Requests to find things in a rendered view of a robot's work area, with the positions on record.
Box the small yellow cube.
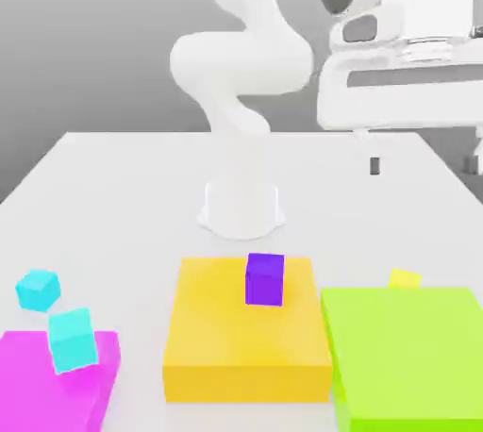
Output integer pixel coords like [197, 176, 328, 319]
[388, 268, 423, 291]

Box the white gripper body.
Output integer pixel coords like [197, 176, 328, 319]
[315, 38, 483, 132]

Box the large orange box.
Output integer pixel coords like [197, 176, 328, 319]
[161, 256, 334, 404]

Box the large magenta box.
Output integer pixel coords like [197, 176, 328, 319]
[0, 330, 123, 432]

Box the small purple cube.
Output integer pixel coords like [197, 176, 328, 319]
[244, 252, 286, 307]

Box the small cyan cube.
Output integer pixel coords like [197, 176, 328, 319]
[14, 268, 62, 313]
[47, 307, 100, 375]

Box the large green box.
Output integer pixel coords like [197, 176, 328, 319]
[320, 287, 483, 432]

